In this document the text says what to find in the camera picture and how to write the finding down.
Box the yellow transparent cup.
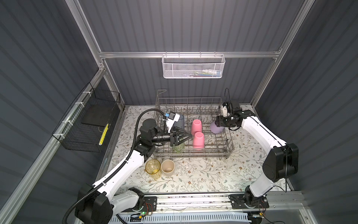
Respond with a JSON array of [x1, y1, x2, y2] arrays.
[[145, 159, 161, 180]]

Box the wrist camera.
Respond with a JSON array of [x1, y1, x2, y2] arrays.
[[165, 112, 180, 133], [221, 101, 232, 117]]

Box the black wire wall basket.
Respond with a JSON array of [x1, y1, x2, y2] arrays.
[[52, 84, 123, 153]]

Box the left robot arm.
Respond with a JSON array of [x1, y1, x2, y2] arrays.
[[62, 108, 193, 224]]

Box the floral table mat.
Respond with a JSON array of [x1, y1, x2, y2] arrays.
[[105, 105, 267, 193]]

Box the items in white basket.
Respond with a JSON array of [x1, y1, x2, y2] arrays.
[[186, 70, 222, 78]]

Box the grey wire dish rack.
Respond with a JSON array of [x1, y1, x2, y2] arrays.
[[153, 90, 234, 159]]

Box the white mesh wall basket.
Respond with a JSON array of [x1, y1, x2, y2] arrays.
[[161, 54, 226, 79]]

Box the purple plastic cup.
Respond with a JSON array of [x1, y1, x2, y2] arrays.
[[210, 121, 224, 134]]

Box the blue transparent cup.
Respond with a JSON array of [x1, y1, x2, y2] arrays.
[[174, 115, 185, 130]]

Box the beige plastic cup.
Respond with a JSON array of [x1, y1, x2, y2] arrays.
[[161, 159, 175, 176]]

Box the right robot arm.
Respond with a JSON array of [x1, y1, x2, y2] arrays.
[[214, 109, 299, 208]]

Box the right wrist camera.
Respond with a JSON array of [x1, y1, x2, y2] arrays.
[[221, 101, 232, 117]]

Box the pink plastic cup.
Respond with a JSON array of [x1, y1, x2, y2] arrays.
[[193, 132, 205, 149], [191, 119, 202, 136]]

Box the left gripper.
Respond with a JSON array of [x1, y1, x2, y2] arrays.
[[150, 126, 191, 148]]

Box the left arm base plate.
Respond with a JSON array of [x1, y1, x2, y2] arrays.
[[122, 196, 158, 212]]

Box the yellow brush in basket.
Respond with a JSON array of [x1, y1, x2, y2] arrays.
[[98, 123, 110, 146]]

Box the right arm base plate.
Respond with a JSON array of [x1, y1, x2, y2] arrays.
[[228, 194, 269, 209]]

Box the aluminium mounting rail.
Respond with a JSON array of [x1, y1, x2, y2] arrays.
[[79, 191, 305, 213]]

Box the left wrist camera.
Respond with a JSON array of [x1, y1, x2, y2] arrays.
[[165, 112, 180, 133]]

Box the green transparent cup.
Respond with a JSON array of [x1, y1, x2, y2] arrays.
[[172, 143, 185, 153]]

